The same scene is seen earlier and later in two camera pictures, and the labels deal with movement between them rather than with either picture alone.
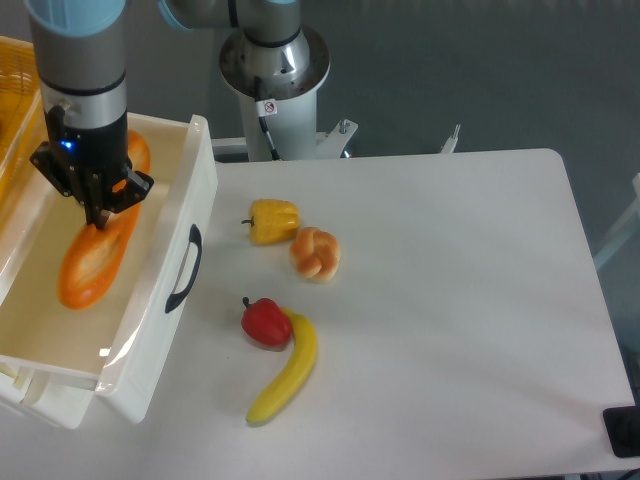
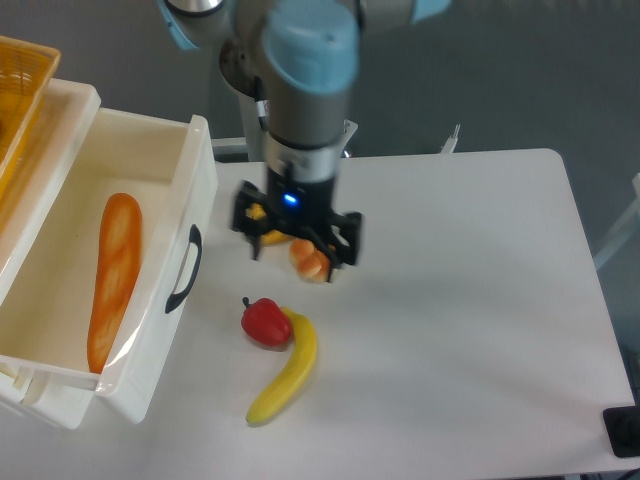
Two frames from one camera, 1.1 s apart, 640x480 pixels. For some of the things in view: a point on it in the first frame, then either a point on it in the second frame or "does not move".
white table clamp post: x=448 y=147 does not move
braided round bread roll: x=316 y=254 does not move
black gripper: x=91 y=165 to x=306 y=208
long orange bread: x=94 y=253 to x=114 y=276
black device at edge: x=622 y=425 does not move
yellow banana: x=298 y=372 does not move
